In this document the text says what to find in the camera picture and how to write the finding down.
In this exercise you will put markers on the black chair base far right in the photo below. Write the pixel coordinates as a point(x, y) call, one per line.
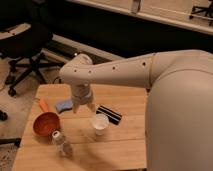
point(207, 12)

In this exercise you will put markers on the clear plastic bottle white cap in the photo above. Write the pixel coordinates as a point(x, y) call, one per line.
point(63, 145)

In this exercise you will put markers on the white plastic cup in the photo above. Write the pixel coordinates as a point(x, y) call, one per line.
point(100, 123)

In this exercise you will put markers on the black striped rectangular block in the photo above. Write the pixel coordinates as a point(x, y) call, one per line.
point(113, 117)

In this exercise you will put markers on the black office chair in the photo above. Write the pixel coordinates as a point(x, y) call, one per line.
point(22, 39)

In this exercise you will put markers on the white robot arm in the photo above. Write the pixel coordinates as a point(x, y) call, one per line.
point(179, 109)

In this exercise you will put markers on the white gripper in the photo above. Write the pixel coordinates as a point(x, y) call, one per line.
point(81, 95)

